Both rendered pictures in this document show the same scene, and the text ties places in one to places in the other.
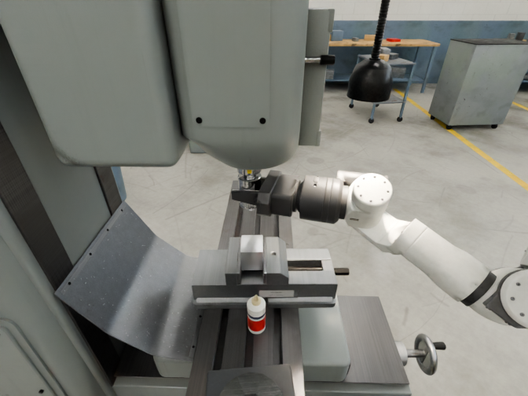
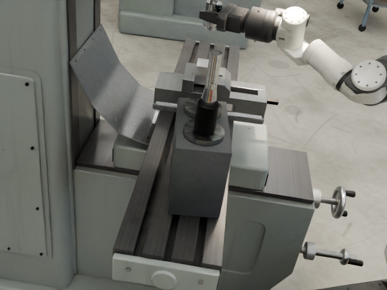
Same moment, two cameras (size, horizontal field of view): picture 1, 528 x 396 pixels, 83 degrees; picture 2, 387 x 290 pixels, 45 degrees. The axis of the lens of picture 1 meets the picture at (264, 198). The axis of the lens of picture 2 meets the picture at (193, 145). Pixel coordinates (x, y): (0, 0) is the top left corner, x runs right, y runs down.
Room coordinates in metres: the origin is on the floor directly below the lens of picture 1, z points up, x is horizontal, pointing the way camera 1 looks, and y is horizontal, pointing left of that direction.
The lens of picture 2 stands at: (-0.78, 0.02, 1.67)
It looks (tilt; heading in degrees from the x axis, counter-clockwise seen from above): 34 degrees down; 1
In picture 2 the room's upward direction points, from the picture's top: 8 degrees clockwise
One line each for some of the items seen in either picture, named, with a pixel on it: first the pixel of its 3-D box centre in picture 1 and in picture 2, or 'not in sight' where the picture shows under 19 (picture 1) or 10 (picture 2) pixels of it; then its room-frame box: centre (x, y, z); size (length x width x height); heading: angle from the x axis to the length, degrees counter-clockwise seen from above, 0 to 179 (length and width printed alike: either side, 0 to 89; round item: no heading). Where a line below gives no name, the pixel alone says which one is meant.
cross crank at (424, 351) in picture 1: (413, 353); (328, 200); (0.51, -0.47, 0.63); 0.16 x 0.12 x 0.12; 89
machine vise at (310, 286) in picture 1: (264, 269); (211, 90); (0.53, 0.00, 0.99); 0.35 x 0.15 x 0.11; 91
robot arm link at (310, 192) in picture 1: (293, 196); (243, 22); (0.50, -0.06, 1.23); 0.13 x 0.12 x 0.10; 165
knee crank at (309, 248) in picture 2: not in sight; (332, 254); (0.37, -0.50, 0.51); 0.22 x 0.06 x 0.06; 89
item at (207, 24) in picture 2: (250, 191); (212, 15); (0.52, 0.03, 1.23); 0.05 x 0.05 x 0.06
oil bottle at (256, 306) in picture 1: (256, 311); not in sight; (0.41, 0.02, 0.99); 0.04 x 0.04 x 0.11
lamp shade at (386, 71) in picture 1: (371, 78); not in sight; (0.54, -0.18, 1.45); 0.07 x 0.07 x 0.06
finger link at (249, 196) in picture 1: (245, 197); (209, 17); (0.49, 0.04, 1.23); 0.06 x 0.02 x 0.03; 75
